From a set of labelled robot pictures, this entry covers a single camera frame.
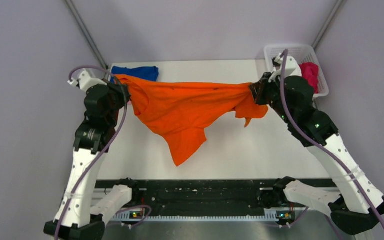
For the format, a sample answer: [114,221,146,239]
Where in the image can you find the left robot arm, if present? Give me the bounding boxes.
[43,82,141,240]

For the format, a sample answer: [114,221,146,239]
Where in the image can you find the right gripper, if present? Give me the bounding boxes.
[249,71,295,124]

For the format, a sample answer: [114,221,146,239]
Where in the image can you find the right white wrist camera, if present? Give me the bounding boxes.
[269,54,303,82]

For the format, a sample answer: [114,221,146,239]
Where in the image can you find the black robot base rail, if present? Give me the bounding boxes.
[92,178,309,228]

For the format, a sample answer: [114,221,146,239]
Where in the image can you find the magenta t shirt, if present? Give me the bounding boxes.
[299,62,319,94]

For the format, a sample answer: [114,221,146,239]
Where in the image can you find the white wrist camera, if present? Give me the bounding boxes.
[67,68,107,93]
[269,54,303,82]

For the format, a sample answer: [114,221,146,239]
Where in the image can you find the white plastic basket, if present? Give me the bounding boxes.
[263,43,330,99]

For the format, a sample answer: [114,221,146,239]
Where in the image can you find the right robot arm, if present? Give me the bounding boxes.
[249,76,384,236]

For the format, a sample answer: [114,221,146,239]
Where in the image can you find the orange t shirt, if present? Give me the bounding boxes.
[117,74,269,167]

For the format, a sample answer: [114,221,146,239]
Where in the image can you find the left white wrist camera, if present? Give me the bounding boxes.
[67,68,107,93]

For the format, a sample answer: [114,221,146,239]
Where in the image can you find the folded blue t shirt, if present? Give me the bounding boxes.
[111,66,160,82]

